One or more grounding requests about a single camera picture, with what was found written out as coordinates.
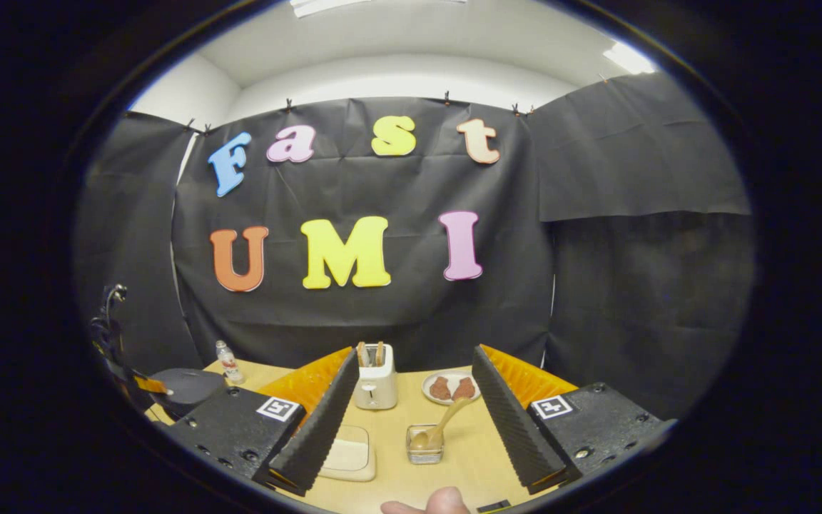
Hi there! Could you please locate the clear rice container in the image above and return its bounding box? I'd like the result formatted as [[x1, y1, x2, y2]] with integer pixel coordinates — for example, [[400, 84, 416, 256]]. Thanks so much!
[[318, 425, 377, 483]]

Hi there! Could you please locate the small clear bottle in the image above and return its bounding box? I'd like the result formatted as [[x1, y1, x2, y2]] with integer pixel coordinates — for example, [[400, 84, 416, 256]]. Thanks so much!
[[215, 341, 245, 385]]

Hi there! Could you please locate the dark grey rice cooker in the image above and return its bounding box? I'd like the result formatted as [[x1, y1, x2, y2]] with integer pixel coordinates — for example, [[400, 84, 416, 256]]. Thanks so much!
[[148, 368, 228, 419]]

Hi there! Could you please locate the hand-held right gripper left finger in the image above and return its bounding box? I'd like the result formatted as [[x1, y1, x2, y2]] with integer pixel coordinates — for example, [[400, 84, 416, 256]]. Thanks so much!
[[168, 348, 360, 497]]

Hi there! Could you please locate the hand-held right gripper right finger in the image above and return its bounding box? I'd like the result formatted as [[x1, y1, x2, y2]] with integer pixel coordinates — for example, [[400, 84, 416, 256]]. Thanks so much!
[[472, 344, 676, 495]]

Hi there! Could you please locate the black backdrop cloth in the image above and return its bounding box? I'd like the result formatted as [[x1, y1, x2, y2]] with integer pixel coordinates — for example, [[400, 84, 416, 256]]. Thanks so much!
[[74, 71, 754, 422]]

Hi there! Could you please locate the white round plate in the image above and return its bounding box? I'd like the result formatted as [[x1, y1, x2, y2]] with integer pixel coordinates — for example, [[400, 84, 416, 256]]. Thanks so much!
[[422, 371, 482, 406]]

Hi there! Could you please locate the ceiling light panel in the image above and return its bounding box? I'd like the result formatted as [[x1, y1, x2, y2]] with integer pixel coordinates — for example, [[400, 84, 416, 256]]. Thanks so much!
[[602, 41, 659, 76]]

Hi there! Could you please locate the clear chopstick holder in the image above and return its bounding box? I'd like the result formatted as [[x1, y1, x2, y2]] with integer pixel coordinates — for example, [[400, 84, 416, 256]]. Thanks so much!
[[406, 424, 445, 465]]

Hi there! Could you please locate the white toaster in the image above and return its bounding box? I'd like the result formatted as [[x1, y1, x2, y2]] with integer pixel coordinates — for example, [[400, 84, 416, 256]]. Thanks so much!
[[354, 344, 399, 410]]

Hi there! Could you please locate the wooden spoon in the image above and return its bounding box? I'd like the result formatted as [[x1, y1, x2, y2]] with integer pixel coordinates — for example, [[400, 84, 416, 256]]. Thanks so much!
[[410, 397, 476, 451]]

